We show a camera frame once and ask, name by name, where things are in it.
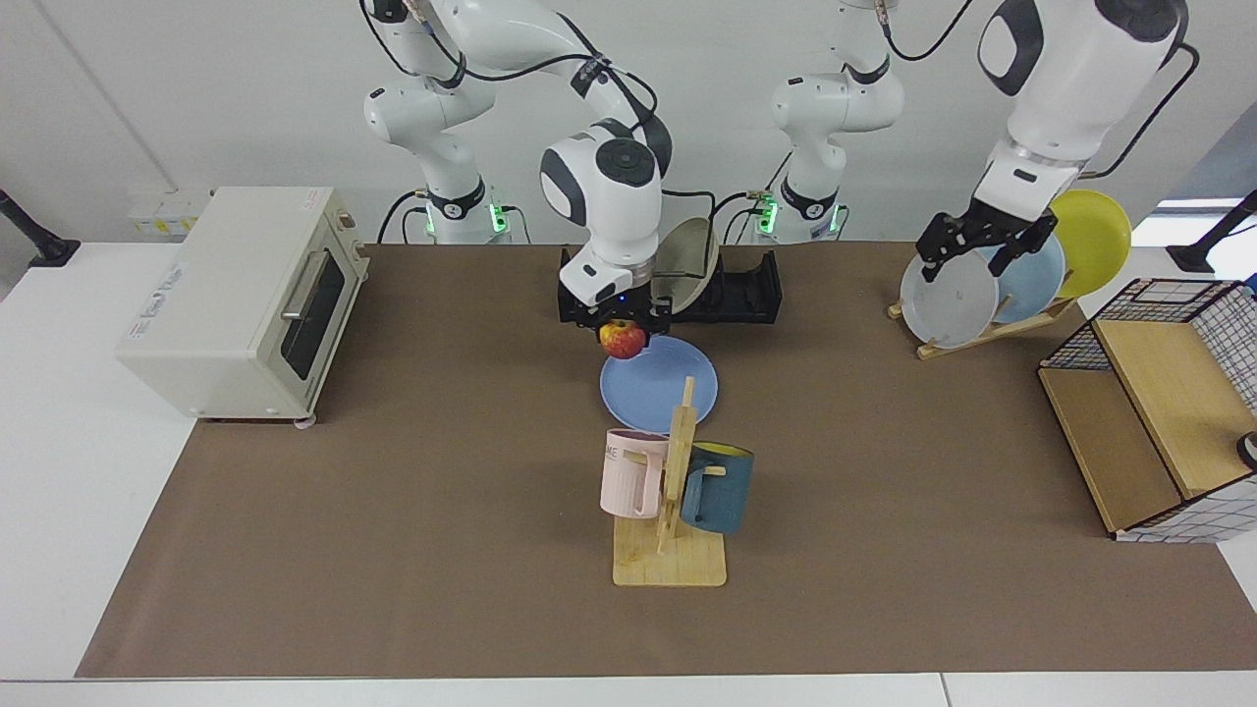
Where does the black base cable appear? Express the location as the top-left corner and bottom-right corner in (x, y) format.
(376, 190), (435, 245)
(722, 152), (794, 245)

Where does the red yellow apple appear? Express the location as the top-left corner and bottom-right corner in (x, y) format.
(599, 318), (649, 360)

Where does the beige plate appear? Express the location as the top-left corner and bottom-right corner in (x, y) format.
(652, 217), (721, 313)

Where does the light blue plate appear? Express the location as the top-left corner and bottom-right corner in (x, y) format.
(982, 232), (1066, 325)

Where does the wire basket with wooden floor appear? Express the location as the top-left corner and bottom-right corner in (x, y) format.
(1038, 278), (1257, 544)

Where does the black stand foot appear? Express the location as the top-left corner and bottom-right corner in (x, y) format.
(1167, 189), (1257, 274)
(0, 189), (82, 268)

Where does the wooden plate rack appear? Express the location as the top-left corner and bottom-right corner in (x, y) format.
(887, 295), (1079, 360)

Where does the pink mug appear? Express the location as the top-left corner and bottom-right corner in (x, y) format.
(600, 429), (672, 519)

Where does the yellow plate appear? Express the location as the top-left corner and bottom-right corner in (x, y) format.
(1049, 189), (1132, 299)

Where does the brown table cloth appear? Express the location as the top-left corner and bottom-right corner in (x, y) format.
(75, 242), (1257, 680)

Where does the pale toaster oven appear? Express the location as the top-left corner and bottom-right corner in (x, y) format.
(115, 186), (371, 428)

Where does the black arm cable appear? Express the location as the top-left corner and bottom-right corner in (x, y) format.
(358, 0), (719, 258)
(879, 0), (1203, 180)

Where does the white wall socket strip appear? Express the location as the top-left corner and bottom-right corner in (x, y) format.
(128, 190), (213, 238)

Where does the dark teal mug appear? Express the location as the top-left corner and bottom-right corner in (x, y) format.
(680, 442), (755, 535)

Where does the black dish rack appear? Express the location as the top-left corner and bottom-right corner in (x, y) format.
(557, 245), (785, 326)

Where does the pale grey plate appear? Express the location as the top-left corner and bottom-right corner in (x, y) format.
(900, 247), (1001, 350)

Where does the wooden mug stand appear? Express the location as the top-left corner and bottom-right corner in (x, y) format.
(613, 376), (729, 588)

